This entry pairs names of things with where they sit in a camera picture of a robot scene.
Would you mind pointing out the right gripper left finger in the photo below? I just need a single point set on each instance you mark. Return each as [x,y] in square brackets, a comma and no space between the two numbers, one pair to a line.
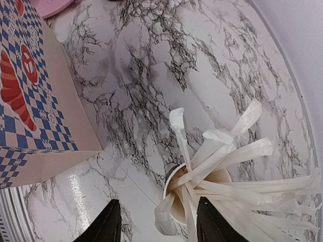
[107,225]

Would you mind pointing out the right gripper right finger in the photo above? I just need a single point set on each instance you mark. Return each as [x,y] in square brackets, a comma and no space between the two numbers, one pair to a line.
[212,226]

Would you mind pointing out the blue checkered paper bag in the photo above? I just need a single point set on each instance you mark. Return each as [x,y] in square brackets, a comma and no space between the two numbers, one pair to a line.
[44,127]

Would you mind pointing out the black cup holding straws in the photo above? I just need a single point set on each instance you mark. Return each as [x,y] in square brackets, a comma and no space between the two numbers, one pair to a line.
[177,210]

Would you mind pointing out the white wrapped straws bundle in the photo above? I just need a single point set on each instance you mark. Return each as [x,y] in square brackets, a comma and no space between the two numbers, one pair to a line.
[265,210]

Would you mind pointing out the pink plastic plate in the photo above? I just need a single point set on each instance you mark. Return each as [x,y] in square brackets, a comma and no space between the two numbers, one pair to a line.
[49,8]

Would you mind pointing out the aluminium front rail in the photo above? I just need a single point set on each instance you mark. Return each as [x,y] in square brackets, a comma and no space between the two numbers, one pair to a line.
[15,221]

